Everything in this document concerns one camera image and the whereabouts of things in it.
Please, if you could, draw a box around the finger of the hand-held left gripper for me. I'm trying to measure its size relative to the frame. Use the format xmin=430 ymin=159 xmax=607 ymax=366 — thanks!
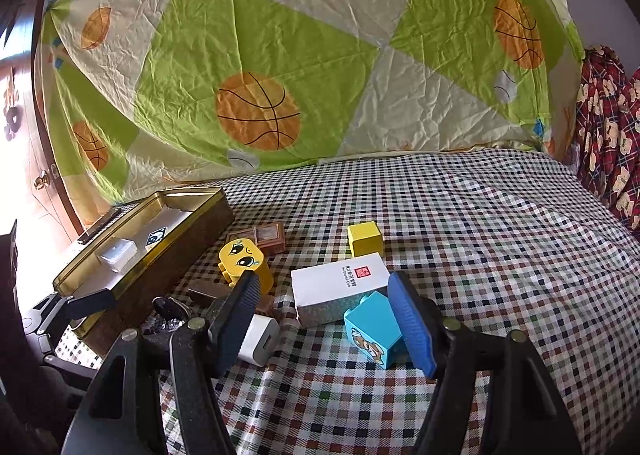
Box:
xmin=22 ymin=287 xmax=117 ymax=336
xmin=42 ymin=352 xmax=101 ymax=386

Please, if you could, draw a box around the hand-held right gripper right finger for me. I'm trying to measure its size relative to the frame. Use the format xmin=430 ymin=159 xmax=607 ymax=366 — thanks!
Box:
xmin=386 ymin=271 xmax=583 ymax=455

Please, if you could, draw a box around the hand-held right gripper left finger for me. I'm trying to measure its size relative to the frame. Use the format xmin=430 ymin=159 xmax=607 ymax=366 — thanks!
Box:
xmin=62 ymin=271 xmax=263 ymax=455

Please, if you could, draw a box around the blue bear toy block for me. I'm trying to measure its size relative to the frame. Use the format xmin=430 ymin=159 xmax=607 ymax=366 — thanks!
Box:
xmin=343 ymin=291 xmax=413 ymax=370

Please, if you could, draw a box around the yellow face toy block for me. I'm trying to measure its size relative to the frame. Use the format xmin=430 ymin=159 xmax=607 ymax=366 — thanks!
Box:
xmin=217 ymin=238 xmax=275 ymax=295

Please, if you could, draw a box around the gold and brown tin box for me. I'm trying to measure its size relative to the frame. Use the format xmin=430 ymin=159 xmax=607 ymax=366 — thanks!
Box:
xmin=52 ymin=185 xmax=236 ymax=358

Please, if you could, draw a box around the white cardboard box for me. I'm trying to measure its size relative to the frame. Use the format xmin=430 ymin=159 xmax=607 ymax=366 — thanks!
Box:
xmin=291 ymin=252 xmax=392 ymax=328

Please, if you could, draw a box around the brown small block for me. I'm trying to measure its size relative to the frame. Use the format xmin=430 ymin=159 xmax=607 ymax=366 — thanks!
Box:
xmin=255 ymin=295 xmax=296 ymax=328

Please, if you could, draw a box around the white charger adapter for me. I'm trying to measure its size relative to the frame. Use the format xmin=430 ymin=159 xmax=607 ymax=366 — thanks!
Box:
xmin=235 ymin=314 xmax=281 ymax=367

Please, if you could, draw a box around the dark brown small box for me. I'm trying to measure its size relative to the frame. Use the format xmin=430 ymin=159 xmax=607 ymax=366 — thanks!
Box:
xmin=187 ymin=280 xmax=232 ymax=307

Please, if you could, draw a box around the clear plastic small box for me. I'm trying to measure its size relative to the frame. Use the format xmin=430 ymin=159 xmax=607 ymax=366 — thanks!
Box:
xmin=97 ymin=240 xmax=138 ymax=270

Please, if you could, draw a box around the bunch of keys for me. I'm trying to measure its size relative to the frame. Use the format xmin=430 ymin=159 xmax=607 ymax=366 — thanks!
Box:
xmin=142 ymin=296 xmax=201 ymax=336

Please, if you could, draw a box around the silver and black harmonica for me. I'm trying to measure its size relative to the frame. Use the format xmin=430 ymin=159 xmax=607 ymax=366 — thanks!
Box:
xmin=75 ymin=207 xmax=123 ymax=243

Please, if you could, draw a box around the small brown wooden box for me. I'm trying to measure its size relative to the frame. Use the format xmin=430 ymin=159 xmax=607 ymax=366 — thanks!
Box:
xmin=225 ymin=222 xmax=287 ymax=257

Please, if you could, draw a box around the yellow cube block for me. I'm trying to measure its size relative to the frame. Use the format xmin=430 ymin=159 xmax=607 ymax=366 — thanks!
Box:
xmin=347 ymin=221 xmax=385 ymax=258

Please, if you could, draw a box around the checkered bed sheet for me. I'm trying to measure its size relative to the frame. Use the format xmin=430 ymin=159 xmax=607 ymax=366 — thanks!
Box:
xmin=52 ymin=147 xmax=640 ymax=455

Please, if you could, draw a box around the brown wooden door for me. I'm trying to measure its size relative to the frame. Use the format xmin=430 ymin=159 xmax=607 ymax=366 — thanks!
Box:
xmin=0 ymin=0 xmax=83 ymax=246

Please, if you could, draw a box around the round door ornament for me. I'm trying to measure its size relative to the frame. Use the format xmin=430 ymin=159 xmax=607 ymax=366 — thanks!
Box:
xmin=2 ymin=100 xmax=22 ymax=140

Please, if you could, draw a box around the red plaid bear cloth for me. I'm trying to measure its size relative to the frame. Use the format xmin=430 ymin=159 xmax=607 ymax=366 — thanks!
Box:
xmin=570 ymin=45 xmax=640 ymax=231

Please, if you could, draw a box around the basketball print bed sheet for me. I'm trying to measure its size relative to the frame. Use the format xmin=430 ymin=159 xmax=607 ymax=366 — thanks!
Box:
xmin=37 ymin=0 xmax=586 ymax=216

